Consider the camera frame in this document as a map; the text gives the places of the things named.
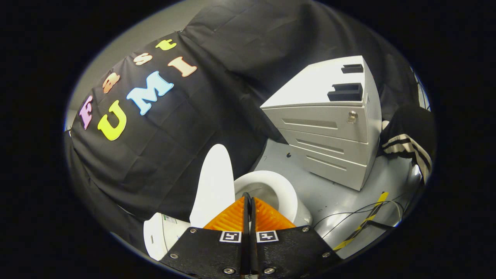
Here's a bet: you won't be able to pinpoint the yellow black floor tape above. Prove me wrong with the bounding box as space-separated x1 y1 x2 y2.
332 191 389 251

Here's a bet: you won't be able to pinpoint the black backdrop cloth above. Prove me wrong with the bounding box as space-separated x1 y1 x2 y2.
64 0 427 250

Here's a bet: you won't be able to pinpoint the black floor cable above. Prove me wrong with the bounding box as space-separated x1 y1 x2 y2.
313 198 408 239

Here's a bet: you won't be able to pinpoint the person's striped black trousers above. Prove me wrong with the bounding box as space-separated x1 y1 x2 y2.
381 105 437 183

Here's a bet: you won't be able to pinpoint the white toilet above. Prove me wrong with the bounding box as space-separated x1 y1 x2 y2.
143 170 313 261

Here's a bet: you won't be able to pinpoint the white drawer cabinet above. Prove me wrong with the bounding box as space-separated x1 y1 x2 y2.
260 55 382 191

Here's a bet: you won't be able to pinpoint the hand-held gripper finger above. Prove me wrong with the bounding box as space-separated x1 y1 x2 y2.
159 193 251 278
250 196 342 278

